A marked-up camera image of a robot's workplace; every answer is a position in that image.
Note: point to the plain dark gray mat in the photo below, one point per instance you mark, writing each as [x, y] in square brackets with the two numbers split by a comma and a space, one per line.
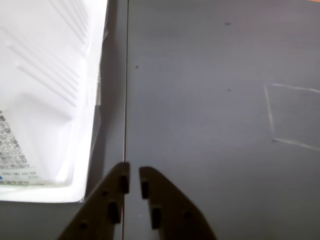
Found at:
[112, 100]

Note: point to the white sandwich package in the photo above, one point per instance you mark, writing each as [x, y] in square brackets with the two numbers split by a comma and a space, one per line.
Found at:
[45, 100]

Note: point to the dark gray mat chalk square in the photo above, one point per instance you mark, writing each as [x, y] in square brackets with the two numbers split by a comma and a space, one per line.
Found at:
[200, 100]

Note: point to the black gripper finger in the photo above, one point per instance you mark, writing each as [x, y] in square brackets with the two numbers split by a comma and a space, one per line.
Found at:
[100, 207]
[175, 212]

